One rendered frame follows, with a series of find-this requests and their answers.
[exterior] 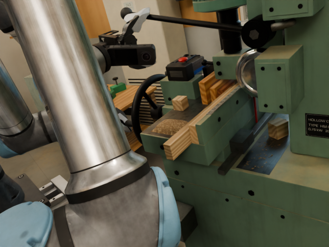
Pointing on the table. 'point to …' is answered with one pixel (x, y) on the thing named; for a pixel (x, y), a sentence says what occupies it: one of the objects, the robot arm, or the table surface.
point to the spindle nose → (232, 18)
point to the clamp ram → (206, 70)
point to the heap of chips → (169, 126)
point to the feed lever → (268, 34)
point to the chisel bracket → (226, 64)
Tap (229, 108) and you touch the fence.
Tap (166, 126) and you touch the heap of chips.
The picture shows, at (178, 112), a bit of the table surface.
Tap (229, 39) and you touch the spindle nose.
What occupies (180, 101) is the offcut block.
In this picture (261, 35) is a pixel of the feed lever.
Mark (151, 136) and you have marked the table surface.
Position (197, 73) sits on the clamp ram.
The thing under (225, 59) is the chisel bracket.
